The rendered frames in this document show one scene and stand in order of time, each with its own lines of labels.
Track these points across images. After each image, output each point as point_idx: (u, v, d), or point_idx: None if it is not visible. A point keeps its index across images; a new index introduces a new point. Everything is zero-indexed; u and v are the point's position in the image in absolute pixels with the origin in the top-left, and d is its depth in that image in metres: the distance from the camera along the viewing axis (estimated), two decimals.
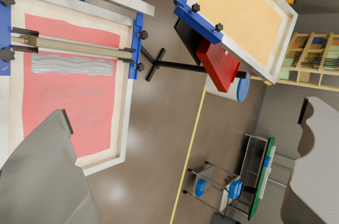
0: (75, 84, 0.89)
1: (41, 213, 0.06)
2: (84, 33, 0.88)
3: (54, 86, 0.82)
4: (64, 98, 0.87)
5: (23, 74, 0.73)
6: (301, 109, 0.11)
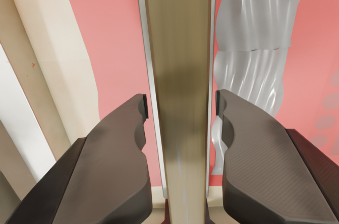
0: (334, 52, 0.20)
1: (105, 186, 0.06)
2: (107, 40, 0.20)
3: (318, 124, 0.24)
4: None
5: None
6: (215, 101, 0.13)
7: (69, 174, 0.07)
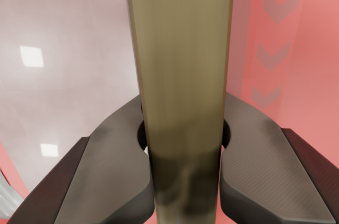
0: (8, 100, 0.18)
1: (107, 186, 0.06)
2: None
3: None
4: None
5: None
6: None
7: (72, 173, 0.07)
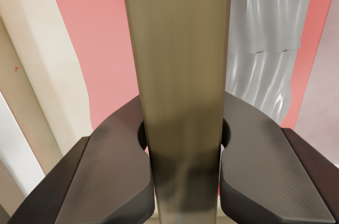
0: None
1: (108, 185, 0.06)
2: (98, 40, 0.18)
3: None
4: None
5: None
6: None
7: (72, 173, 0.07)
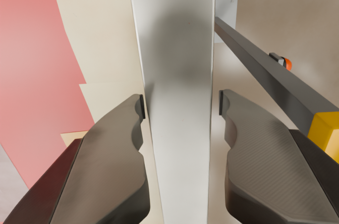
0: None
1: (103, 187, 0.06)
2: None
3: None
4: None
5: None
6: (219, 101, 0.13)
7: (66, 175, 0.07)
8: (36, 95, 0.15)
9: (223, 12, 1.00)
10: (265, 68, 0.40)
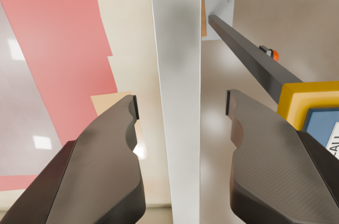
0: None
1: (97, 188, 0.06)
2: None
3: None
4: None
5: None
6: (225, 101, 0.13)
7: (59, 178, 0.07)
8: (75, 64, 0.21)
9: (221, 10, 1.06)
10: (254, 58, 0.46)
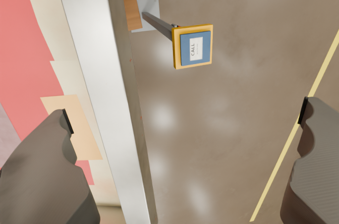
0: None
1: (41, 213, 0.06)
2: None
3: None
4: None
5: None
6: (301, 109, 0.11)
7: None
8: (22, 67, 0.23)
9: (150, 8, 1.45)
10: (167, 29, 0.85)
